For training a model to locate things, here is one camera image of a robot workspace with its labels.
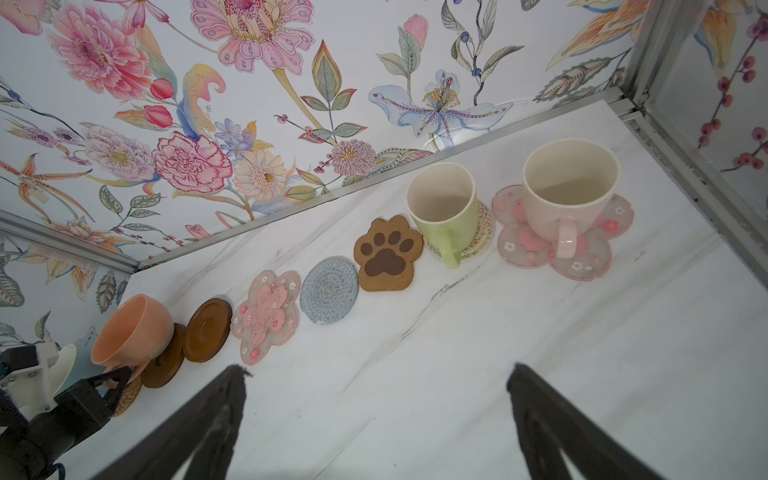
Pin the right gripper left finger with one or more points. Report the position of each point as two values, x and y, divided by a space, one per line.
201 435

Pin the white mug green handle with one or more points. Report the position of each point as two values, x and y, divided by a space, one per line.
436 182

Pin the patterned round white coaster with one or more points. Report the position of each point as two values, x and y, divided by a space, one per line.
480 237

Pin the cream mug pink handle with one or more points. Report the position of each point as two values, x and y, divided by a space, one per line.
566 185

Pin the grey round coaster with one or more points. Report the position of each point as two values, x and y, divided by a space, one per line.
330 290

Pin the woven rattan round coaster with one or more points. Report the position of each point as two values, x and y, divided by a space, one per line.
128 396

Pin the dark brown round coaster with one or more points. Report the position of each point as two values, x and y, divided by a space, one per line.
207 330

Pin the brown wooden round coaster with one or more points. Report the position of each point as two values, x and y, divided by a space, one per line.
161 370

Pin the pink flower coaster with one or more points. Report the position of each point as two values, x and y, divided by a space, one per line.
521 247
268 317

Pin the brown paw coaster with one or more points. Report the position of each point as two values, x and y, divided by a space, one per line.
386 255

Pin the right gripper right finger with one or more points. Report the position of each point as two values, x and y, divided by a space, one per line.
549 428

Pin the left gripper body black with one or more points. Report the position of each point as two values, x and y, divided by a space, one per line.
38 427

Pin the orange mug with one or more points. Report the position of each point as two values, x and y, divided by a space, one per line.
138 332

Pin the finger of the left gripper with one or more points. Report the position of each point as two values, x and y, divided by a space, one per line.
115 382

